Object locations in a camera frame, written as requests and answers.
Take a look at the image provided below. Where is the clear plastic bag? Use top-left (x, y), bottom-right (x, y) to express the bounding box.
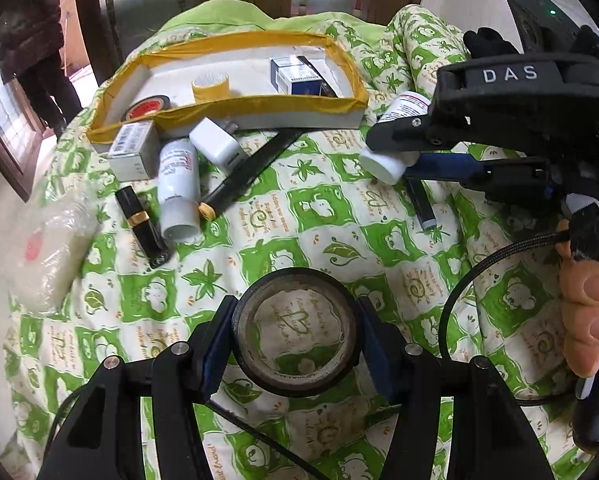
top-left (9, 195), bottom-right (100, 311)

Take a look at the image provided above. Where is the blue white box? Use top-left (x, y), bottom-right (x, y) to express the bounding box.
top-left (270, 56), bottom-right (326, 97)

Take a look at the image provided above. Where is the person's right hand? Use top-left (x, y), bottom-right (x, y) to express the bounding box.
top-left (554, 217), bottom-right (599, 380)

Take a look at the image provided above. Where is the black gold lipstick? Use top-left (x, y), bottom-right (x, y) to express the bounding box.
top-left (115, 185), bottom-right (170, 269)

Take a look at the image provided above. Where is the green printed blanket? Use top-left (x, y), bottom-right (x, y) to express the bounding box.
top-left (4, 2), bottom-right (599, 480)

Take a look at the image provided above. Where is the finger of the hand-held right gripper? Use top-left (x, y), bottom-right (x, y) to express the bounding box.
top-left (367, 110), bottom-right (473, 153)
top-left (404, 152), bottom-right (550, 195)

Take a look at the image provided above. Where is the black tape roll red core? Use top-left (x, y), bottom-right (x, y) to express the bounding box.
top-left (123, 94), bottom-right (172, 122)

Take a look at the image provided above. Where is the white tube bottle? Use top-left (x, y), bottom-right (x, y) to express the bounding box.
top-left (156, 137), bottom-right (202, 242)

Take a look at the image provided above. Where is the grey barcode box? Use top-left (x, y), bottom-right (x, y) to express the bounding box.
top-left (108, 120), bottom-right (161, 182)

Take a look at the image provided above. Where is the white charger adapter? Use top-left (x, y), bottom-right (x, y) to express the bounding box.
top-left (188, 117), bottom-right (247, 170)

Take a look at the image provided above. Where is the thin black cable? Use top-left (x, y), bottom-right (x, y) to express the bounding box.
top-left (206, 397), bottom-right (325, 480)

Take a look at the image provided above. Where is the thin black pen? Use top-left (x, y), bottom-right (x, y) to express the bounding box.
top-left (404, 177), bottom-right (437, 232)

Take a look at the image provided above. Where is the white foam tray yellow tape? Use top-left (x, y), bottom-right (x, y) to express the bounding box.
top-left (88, 30), bottom-right (370, 153)

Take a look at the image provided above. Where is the yellow tape roll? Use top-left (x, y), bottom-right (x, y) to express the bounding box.
top-left (191, 72), bottom-right (231, 103)

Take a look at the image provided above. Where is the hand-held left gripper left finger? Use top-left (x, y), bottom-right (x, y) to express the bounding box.
top-left (36, 294), bottom-right (240, 480)

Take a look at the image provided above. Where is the black marker yellow end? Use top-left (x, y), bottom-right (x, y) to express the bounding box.
top-left (198, 127), bottom-right (305, 220)

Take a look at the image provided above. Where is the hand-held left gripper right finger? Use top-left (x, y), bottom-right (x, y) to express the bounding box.
top-left (357, 294), bottom-right (555, 480)

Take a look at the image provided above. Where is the wide black pen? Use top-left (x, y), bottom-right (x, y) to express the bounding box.
top-left (319, 77), bottom-right (351, 99)

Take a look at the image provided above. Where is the braided black cable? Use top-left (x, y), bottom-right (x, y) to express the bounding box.
top-left (438, 230), bottom-right (580, 406)

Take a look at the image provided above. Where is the white pill bottle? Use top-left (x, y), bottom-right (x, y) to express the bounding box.
top-left (359, 91), bottom-right (433, 186)

